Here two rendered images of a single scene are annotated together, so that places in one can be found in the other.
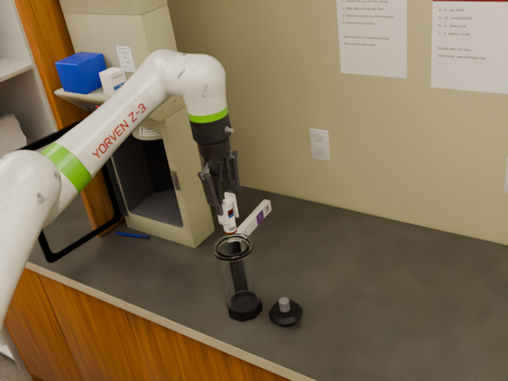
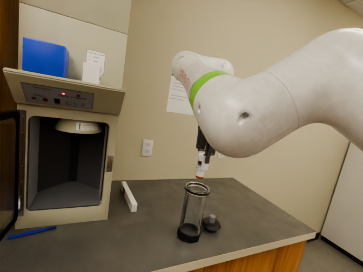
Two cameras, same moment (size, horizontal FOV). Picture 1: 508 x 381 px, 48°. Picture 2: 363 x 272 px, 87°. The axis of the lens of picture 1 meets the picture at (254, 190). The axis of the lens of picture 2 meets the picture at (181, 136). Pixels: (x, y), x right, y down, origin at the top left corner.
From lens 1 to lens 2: 1.39 m
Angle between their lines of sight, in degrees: 63
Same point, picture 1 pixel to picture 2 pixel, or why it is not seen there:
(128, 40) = (105, 48)
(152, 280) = (104, 253)
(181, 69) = (223, 62)
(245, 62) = not seen: hidden behind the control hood
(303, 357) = (242, 239)
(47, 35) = not seen: outside the picture
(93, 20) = (67, 21)
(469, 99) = not seen: hidden behind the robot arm
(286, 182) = (120, 172)
